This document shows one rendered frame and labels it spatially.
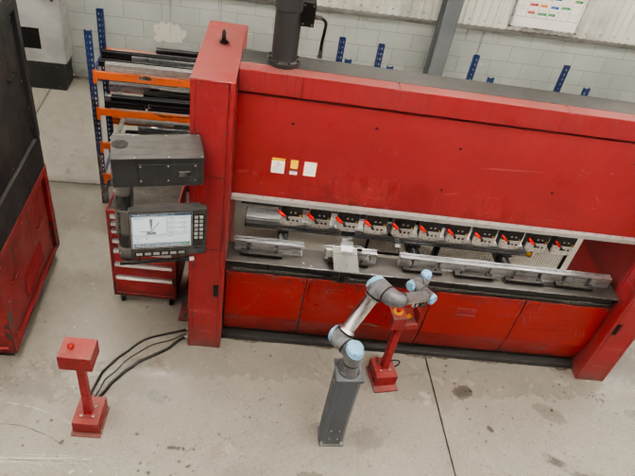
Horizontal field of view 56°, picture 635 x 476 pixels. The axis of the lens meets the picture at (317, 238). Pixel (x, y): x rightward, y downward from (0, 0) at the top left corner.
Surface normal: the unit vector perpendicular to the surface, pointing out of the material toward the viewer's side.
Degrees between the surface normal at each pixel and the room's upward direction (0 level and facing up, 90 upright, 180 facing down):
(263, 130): 90
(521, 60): 90
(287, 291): 90
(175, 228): 90
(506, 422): 0
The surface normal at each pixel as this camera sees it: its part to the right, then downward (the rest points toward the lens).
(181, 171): 0.25, 0.66
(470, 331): 0.00, 0.65
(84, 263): 0.14, -0.76
